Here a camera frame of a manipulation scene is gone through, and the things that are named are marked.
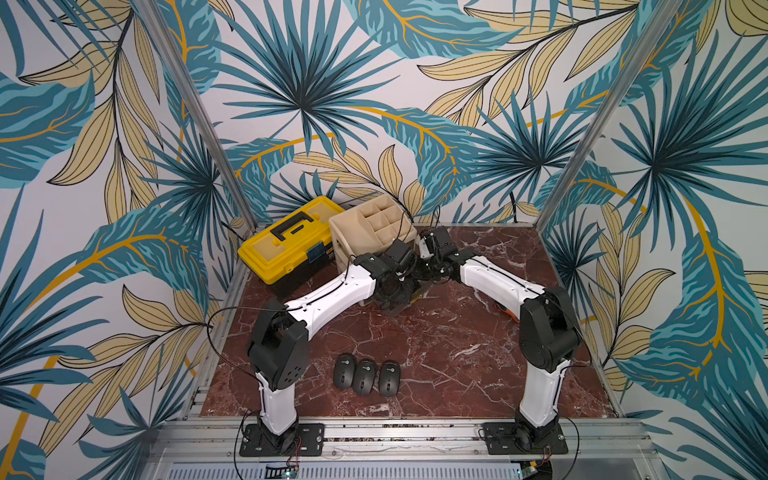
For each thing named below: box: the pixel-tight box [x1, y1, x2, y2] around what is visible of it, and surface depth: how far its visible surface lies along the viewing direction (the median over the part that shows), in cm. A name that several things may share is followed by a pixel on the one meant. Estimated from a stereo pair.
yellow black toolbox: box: [238, 196, 346, 298], surface depth 92 cm
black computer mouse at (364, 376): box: [353, 358, 377, 396], surface depth 83 cm
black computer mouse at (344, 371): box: [334, 353, 357, 390], surface depth 85 cm
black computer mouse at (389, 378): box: [379, 360, 401, 397], surface depth 83 cm
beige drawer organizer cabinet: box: [329, 194, 418, 273], surface depth 87 cm
